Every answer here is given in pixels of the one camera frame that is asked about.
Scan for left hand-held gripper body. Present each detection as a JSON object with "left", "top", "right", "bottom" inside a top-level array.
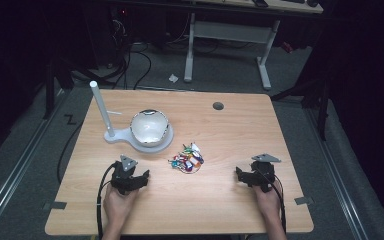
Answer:
[{"left": 110, "top": 154, "right": 140, "bottom": 196}]

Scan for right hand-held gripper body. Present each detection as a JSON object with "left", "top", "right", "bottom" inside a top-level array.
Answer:
[{"left": 246, "top": 153, "right": 282, "bottom": 194}]

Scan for person's right hand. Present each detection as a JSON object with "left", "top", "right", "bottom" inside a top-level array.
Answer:
[{"left": 252, "top": 180, "right": 282, "bottom": 219}]

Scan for person's left hand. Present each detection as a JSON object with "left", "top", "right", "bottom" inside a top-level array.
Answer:
[{"left": 102, "top": 184, "right": 139, "bottom": 223}]

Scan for white stand with pole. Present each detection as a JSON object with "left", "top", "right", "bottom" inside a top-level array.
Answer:
[{"left": 89, "top": 80, "right": 175, "bottom": 155}]

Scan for bunch of colourful key tags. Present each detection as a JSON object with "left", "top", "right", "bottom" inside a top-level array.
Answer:
[{"left": 167, "top": 142, "right": 205, "bottom": 175}]

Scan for grey tape strip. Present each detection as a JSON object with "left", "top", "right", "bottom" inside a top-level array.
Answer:
[
  {"left": 42, "top": 200, "right": 68, "bottom": 211},
  {"left": 293, "top": 196, "right": 315, "bottom": 206}
]

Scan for black stand leg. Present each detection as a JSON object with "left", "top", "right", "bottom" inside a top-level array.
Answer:
[
  {"left": 41, "top": 59, "right": 76, "bottom": 121},
  {"left": 269, "top": 76, "right": 332, "bottom": 142}
]

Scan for small red object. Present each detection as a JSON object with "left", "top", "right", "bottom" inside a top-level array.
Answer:
[{"left": 280, "top": 41, "right": 295, "bottom": 55}]

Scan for light wooden desk top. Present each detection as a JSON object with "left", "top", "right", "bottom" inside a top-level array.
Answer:
[{"left": 193, "top": 0, "right": 325, "bottom": 15}]

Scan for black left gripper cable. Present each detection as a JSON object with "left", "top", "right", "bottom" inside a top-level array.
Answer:
[{"left": 95, "top": 162, "right": 118, "bottom": 240}]

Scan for thin black floor cable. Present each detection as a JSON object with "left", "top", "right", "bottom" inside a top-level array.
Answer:
[{"left": 56, "top": 121, "right": 85, "bottom": 185}]

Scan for metal floor rail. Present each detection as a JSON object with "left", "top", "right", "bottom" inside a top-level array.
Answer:
[
  {"left": 0, "top": 88, "right": 68, "bottom": 234},
  {"left": 304, "top": 108, "right": 370, "bottom": 240}
]

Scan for bundle of black floor cables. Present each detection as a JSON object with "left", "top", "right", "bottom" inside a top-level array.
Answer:
[{"left": 69, "top": 9, "right": 153, "bottom": 91}]

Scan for white metal desk frame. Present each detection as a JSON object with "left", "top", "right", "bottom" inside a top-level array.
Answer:
[{"left": 183, "top": 12, "right": 282, "bottom": 91}]

